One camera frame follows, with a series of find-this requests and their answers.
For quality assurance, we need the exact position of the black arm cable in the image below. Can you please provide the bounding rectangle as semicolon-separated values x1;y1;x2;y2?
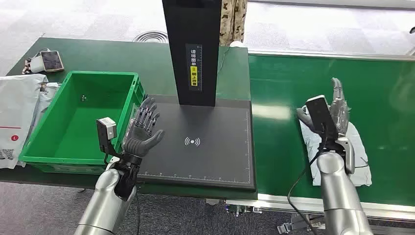
134;193;140;235
287;129;328;235

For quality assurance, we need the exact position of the crumpled grey mailer bag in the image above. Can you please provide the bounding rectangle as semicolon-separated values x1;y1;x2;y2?
24;82;62;143

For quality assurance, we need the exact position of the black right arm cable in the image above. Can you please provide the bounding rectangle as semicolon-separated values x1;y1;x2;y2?
287;129;328;235

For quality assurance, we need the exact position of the black scanner column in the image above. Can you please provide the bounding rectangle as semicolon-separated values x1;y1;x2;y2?
161;0;223;107

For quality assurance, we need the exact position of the white package with red mark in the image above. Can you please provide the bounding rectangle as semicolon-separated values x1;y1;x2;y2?
0;73;48;169

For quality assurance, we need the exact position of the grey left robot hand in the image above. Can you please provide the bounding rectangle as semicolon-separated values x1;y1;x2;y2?
121;97;165;160

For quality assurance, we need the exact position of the grey package with black print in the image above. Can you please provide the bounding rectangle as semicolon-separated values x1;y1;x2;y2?
299;105;373;187

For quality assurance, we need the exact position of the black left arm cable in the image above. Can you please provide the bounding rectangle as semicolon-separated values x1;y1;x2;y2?
134;193;140;235

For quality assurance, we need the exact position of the smartphone with dark screen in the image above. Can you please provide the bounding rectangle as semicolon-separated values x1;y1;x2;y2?
39;50;65;72

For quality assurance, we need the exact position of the white power bank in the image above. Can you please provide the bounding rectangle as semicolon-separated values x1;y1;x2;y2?
29;55;46;74

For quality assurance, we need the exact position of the black scanner platform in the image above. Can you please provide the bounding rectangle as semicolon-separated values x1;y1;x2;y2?
136;94;257;192

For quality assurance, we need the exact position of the green plastic crate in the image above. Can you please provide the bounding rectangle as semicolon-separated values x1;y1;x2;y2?
18;70;146;175

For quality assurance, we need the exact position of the yellow and black column label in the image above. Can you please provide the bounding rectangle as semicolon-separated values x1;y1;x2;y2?
185;44;203;92

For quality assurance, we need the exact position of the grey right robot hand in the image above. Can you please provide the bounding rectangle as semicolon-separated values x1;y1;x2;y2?
296;77;352;137

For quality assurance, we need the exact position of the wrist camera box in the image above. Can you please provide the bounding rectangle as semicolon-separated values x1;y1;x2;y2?
305;94;340;146
95;117;118;155

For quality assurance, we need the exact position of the dark green table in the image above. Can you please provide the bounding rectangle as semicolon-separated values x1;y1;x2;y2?
0;37;258;200

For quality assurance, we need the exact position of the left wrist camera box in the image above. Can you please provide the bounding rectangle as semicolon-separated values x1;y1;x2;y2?
95;117;118;155

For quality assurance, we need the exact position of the green conveyor belt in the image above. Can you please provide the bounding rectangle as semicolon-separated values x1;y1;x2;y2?
248;54;415;207

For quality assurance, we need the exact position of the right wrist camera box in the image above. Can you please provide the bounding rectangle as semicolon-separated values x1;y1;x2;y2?
305;94;340;146

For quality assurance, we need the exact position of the round ribbed floor grille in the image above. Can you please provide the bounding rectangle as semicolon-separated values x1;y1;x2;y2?
132;30;169;44

